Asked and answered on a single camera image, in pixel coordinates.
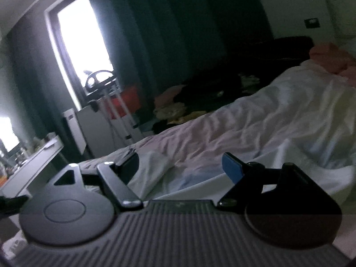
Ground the white zip-up jacket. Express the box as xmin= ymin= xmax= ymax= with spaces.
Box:
xmin=128 ymin=140 xmax=355 ymax=204

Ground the white dressing table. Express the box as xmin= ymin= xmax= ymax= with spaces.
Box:
xmin=1 ymin=136 xmax=64 ymax=198

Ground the lit vanity mirror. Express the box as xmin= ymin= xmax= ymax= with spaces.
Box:
xmin=0 ymin=117 xmax=20 ymax=152

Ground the white cabinet under window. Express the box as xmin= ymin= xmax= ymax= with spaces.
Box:
xmin=77 ymin=106 xmax=127 ymax=158

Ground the white panel heater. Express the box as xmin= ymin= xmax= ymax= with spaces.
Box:
xmin=63 ymin=109 xmax=86 ymax=155

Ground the dark green left curtain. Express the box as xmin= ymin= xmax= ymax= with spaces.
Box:
xmin=7 ymin=23 xmax=82 ymax=163

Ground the dark green curtain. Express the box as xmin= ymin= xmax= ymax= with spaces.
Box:
xmin=89 ymin=0 xmax=273 ymax=119
xmin=7 ymin=23 xmax=82 ymax=163

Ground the red cloth on stand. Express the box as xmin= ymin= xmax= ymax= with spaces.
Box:
xmin=111 ymin=86 xmax=141 ymax=117

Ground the orange pillow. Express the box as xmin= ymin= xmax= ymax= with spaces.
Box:
xmin=309 ymin=43 xmax=355 ymax=87

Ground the dark green right curtain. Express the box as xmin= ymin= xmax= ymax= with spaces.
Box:
xmin=89 ymin=0 xmax=273 ymax=119

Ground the window with dark frame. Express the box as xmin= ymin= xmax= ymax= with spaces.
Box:
xmin=47 ymin=0 xmax=113 ymax=109

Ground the black wall switch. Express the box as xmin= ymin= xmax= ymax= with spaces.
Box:
xmin=304 ymin=18 xmax=320 ymax=29

